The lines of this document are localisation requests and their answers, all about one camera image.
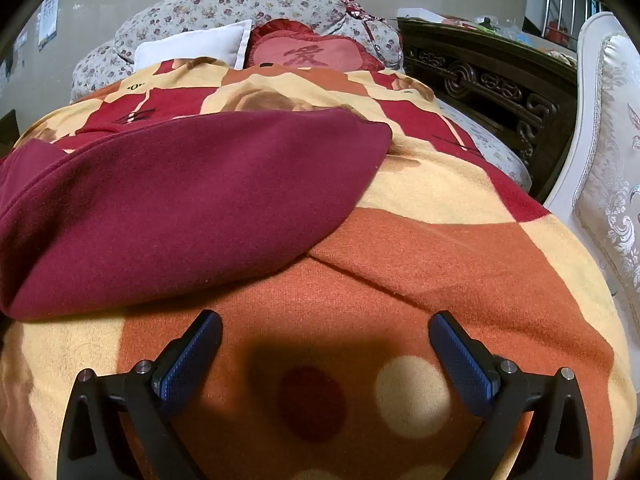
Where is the white brocade armchair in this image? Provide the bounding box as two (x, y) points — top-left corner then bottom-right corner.
(542, 10), (640, 341)

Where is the printed fleece blanket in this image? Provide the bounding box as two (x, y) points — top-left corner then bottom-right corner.
(0, 56), (638, 480)

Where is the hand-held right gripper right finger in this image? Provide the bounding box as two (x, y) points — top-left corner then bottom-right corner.
(428, 311), (595, 480)

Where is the maroon fleece garment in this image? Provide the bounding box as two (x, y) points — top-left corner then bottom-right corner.
(0, 106), (393, 321)

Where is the floral sofa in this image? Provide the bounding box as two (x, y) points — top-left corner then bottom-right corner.
(70, 0), (532, 192)

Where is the red decorative knot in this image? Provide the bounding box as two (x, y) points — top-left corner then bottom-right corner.
(336, 0), (374, 24)

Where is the wall calendar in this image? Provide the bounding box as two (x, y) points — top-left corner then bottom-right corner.
(37, 0), (62, 52)

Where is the red heart-shaped cushion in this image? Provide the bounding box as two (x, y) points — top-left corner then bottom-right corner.
(243, 18), (385, 72)

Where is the dark carved wooden cabinet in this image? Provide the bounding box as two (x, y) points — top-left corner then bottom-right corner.
(397, 16), (581, 202)

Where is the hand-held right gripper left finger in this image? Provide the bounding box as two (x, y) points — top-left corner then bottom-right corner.
(56, 310), (223, 480)

